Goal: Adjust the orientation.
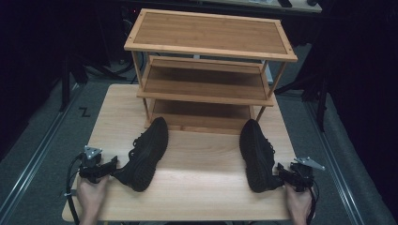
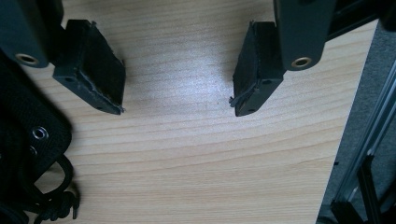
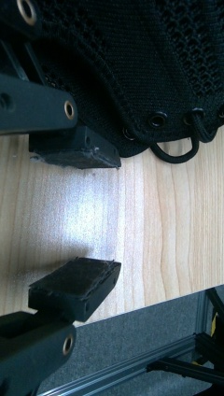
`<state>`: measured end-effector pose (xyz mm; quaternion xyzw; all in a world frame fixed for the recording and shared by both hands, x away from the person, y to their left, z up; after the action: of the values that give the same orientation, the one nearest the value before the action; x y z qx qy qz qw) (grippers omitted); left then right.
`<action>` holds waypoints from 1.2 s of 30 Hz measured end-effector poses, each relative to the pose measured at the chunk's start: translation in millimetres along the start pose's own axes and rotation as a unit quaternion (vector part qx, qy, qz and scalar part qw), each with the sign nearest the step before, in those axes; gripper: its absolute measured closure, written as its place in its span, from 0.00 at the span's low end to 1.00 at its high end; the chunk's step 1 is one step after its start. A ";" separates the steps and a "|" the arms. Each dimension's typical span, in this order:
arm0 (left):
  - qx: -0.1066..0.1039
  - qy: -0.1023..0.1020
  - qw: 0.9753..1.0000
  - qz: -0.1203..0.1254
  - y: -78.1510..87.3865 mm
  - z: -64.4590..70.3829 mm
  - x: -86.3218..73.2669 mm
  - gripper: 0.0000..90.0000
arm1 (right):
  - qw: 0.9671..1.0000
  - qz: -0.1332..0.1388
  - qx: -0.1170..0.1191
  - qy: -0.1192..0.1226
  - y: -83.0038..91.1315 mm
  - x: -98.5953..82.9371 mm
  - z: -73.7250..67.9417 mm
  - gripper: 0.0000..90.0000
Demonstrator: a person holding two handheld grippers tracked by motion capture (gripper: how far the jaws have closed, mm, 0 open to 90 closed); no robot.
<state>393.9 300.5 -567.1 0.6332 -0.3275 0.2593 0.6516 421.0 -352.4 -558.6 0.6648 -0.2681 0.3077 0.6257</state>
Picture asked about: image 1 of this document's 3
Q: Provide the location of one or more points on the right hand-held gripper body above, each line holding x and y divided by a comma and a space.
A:
302, 176

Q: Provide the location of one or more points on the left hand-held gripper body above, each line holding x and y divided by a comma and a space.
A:
90, 170

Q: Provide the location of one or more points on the black knit sneaker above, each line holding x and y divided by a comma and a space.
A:
258, 156
147, 156

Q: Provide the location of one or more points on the three-tier wooden shoe rack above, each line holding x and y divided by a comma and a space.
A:
206, 33

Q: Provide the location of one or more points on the person's right hand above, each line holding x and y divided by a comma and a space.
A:
298, 203

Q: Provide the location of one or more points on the person's left hand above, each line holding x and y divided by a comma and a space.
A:
92, 195

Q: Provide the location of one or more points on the black metal stand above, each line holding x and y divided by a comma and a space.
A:
65, 84
322, 103

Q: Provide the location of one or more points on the black device on desk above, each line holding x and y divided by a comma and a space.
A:
312, 2
284, 3

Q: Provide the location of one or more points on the grey background desk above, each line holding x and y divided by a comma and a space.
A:
250, 4

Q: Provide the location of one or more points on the metal floor rail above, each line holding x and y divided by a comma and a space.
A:
37, 150
336, 168

